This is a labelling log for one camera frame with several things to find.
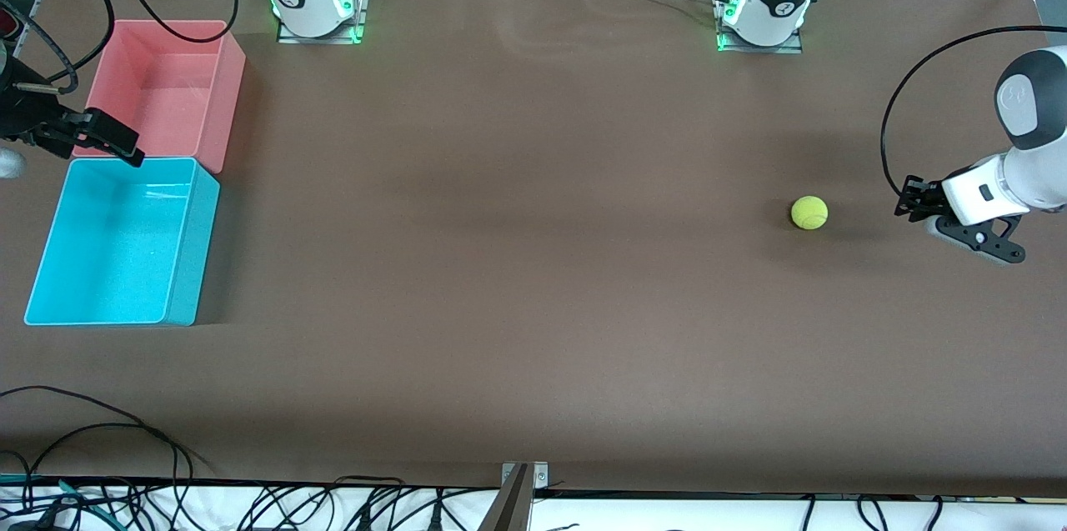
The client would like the yellow tennis ball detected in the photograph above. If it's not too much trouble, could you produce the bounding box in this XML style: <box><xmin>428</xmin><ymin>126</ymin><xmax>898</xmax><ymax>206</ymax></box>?
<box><xmin>790</xmin><ymin>195</ymin><xmax>829</xmax><ymax>231</ymax></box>

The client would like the pink plastic bin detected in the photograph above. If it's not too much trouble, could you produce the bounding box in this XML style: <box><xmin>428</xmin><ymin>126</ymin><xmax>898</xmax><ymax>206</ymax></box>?
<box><xmin>72</xmin><ymin>19</ymin><xmax>247</xmax><ymax>175</ymax></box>

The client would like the blue plastic bin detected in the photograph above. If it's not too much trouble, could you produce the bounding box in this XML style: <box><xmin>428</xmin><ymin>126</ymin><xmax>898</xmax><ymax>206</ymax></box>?
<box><xmin>23</xmin><ymin>157</ymin><xmax>222</xmax><ymax>327</ymax></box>

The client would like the dark metal pole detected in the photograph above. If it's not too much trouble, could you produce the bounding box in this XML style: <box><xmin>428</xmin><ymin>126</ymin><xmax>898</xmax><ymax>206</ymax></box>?
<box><xmin>477</xmin><ymin>464</ymin><xmax>534</xmax><ymax>531</ymax></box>

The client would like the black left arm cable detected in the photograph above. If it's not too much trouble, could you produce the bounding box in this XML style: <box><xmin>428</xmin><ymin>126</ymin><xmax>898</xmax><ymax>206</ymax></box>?
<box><xmin>880</xmin><ymin>25</ymin><xmax>1067</xmax><ymax>198</ymax></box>

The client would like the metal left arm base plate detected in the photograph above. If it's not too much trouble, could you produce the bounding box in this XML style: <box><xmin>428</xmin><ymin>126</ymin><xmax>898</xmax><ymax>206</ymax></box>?
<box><xmin>715</xmin><ymin>0</ymin><xmax>804</xmax><ymax>54</ymax></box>

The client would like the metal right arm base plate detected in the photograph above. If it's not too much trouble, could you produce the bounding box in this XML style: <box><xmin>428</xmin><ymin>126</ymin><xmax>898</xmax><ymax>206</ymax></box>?
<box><xmin>277</xmin><ymin>0</ymin><xmax>369</xmax><ymax>44</ymax></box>

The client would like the long black loose cable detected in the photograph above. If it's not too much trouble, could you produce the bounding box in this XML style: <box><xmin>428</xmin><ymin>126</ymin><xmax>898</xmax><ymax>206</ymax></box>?
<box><xmin>0</xmin><ymin>385</ymin><xmax>213</xmax><ymax>531</ymax></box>

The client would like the teal cable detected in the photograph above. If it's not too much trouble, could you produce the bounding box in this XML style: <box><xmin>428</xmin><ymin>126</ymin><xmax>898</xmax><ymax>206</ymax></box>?
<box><xmin>0</xmin><ymin>473</ymin><xmax>113</xmax><ymax>515</ymax></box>

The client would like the metal table edge bracket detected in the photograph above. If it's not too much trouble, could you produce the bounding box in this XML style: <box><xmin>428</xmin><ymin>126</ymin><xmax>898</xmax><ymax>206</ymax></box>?
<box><xmin>502</xmin><ymin>462</ymin><xmax>549</xmax><ymax>488</ymax></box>

